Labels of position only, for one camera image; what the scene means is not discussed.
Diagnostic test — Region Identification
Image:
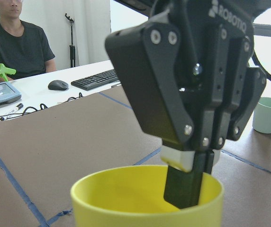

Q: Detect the black tripod stand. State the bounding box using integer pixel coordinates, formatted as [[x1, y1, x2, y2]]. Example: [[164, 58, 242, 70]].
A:
[[64, 13, 76, 68]]

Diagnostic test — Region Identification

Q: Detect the black computer mouse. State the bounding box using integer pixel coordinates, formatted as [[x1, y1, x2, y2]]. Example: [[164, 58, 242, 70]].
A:
[[48, 80, 69, 91]]

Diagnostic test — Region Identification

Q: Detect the black marker pen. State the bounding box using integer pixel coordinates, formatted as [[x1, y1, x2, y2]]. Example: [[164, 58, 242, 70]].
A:
[[0, 103, 24, 121]]

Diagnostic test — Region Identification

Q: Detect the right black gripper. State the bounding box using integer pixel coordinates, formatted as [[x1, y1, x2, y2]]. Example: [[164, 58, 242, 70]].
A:
[[149, 0, 269, 175]]

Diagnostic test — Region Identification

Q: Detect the teach pendant near post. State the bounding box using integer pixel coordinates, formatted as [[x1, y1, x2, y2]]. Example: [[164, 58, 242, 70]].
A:
[[0, 82, 21, 106]]

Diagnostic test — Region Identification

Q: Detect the seated person black shirt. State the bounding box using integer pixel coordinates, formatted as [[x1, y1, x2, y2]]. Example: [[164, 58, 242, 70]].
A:
[[0, 0, 56, 80]]

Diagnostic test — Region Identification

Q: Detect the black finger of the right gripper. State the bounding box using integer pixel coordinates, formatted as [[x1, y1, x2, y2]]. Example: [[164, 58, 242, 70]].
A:
[[104, 11, 218, 210]]

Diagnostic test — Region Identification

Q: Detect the green plastic cup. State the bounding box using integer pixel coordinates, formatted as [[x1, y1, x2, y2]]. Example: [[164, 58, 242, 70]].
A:
[[253, 97, 271, 134]]

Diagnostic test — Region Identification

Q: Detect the metal reacher grabber stick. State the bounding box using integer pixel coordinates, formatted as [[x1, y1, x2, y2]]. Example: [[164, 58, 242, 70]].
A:
[[0, 63, 16, 82]]

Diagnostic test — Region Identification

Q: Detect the yellow plastic cup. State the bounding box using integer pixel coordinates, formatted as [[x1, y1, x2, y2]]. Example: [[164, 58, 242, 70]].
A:
[[70, 165, 224, 227]]

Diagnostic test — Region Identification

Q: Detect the black keyboard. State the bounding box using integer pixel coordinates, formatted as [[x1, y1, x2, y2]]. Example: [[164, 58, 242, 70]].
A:
[[71, 69, 118, 91]]

